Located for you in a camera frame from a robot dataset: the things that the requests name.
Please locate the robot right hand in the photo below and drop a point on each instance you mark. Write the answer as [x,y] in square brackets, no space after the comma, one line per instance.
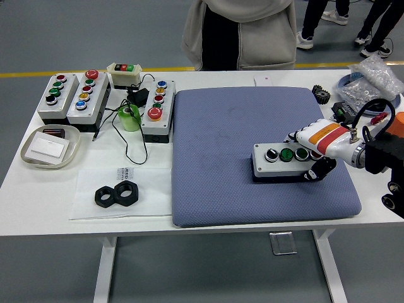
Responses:
[331,142]

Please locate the grey four-button control box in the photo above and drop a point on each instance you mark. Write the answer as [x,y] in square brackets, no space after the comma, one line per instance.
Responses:
[262,161]

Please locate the five-button box, blue top button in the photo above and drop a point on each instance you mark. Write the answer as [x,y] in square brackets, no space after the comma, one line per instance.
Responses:
[165,110]

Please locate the five-button box, blue end button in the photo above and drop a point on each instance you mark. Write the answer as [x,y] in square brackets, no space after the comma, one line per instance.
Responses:
[94,101]

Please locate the four-button box with black button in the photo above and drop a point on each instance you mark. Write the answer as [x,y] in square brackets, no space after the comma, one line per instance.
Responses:
[63,104]

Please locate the black module with green terminal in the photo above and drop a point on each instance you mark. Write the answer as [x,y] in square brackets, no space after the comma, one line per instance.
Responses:
[344,112]

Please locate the black gear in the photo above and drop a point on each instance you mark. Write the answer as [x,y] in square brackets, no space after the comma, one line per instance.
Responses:
[322,96]

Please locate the small red clip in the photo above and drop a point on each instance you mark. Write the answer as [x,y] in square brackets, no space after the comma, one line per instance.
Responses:
[378,119]

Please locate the plastic bag of metal washers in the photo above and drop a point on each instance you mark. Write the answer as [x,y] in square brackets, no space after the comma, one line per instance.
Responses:
[360,93]

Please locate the blue-rimmed round plate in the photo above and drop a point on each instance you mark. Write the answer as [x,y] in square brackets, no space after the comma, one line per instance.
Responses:
[343,82]

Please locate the orange cylinder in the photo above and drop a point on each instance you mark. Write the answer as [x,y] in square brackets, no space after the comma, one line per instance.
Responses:
[400,123]

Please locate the clear bubble wrap bag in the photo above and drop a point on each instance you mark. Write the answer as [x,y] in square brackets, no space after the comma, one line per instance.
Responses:
[378,72]

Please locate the background person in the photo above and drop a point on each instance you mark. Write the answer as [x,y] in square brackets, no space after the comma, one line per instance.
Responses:
[311,22]
[378,22]

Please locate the blue-grey quilted mat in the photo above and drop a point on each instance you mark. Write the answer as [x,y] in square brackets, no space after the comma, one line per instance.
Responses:
[214,176]

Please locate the white table leg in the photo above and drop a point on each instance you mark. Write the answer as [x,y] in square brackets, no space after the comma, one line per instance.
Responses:
[105,268]
[329,268]

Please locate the white printed paper sheet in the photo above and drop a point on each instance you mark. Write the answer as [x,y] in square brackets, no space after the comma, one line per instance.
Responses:
[151,195]

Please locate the black power adapter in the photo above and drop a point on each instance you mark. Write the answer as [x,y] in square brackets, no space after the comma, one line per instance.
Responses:
[139,97]

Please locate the green film roll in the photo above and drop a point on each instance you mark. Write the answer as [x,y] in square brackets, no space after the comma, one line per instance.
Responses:
[129,123]

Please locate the large black hex nut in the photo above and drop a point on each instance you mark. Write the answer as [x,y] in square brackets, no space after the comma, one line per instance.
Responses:
[126,200]

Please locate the small black hex nut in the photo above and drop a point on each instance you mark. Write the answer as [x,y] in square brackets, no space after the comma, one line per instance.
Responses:
[99,202]

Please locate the white oval tray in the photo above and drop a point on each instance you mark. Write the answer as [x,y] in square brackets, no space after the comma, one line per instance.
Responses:
[72,140]

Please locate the dark red-brown small block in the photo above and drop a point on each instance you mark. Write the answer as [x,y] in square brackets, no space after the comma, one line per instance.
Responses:
[53,132]

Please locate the clear bracket under table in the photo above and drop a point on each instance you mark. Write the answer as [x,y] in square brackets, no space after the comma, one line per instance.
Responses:
[283,243]

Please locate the cream three-button switch box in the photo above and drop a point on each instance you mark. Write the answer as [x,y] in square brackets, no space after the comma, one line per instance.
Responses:
[124,75]

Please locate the white wall switch plate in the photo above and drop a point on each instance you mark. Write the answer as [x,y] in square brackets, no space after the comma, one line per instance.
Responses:
[47,146]

